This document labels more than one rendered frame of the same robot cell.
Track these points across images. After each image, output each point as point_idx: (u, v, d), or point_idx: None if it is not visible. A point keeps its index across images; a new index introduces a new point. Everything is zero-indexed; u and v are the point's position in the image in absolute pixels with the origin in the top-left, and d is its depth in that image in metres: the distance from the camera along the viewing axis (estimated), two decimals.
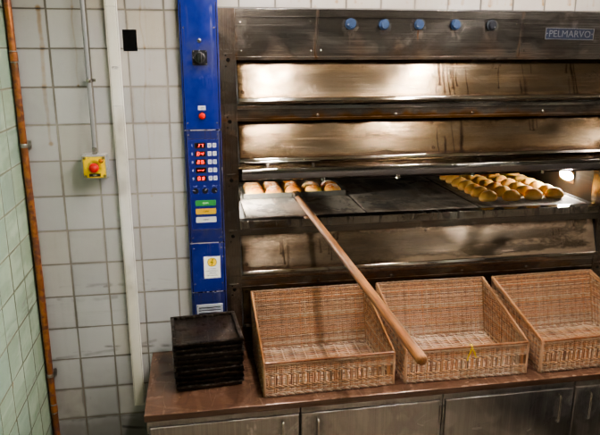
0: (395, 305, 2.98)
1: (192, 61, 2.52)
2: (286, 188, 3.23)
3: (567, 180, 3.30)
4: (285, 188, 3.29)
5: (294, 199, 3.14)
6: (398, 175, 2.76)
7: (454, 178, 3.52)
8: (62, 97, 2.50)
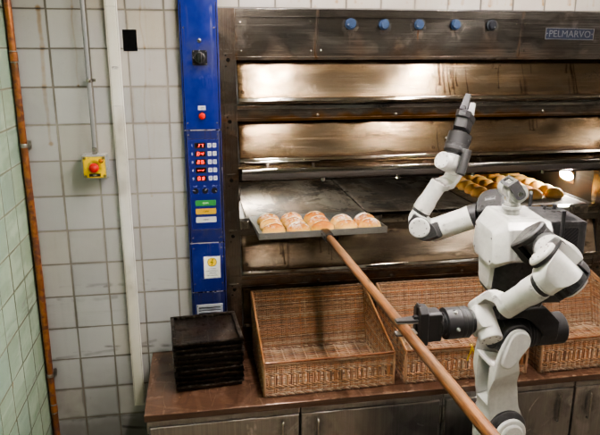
0: (395, 305, 2.98)
1: (192, 61, 2.52)
2: (312, 224, 2.56)
3: (567, 180, 3.30)
4: (311, 223, 2.61)
5: (324, 239, 2.47)
6: (398, 175, 2.76)
7: None
8: (62, 97, 2.50)
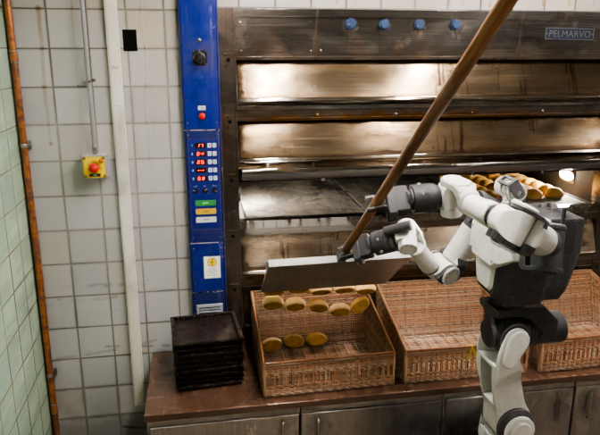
0: (395, 305, 2.98)
1: (192, 61, 2.52)
2: None
3: (567, 180, 3.30)
4: (311, 300, 2.72)
5: (340, 255, 2.21)
6: None
7: None
8: (62, 97, 2.50)
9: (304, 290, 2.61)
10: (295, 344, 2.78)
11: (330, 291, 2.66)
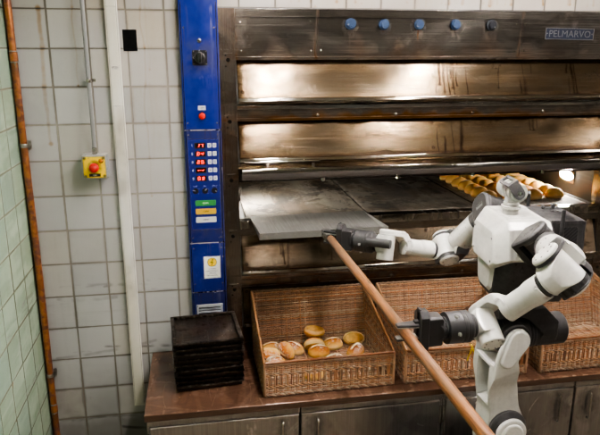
0: (395, 305, 2.98)
1: (192, 61, 2.52)
2: (304, 333, 2.82)
3: (567, 180, 3.30)
4: (305, 341, 2.79)
5: (325, 239, 2.46)
6: (398, 175, 2.76)
7: (454, 178, 3.52)
8: (62, 97, 2.50)
9: None
10: None
11: (323, 328, 2.83)
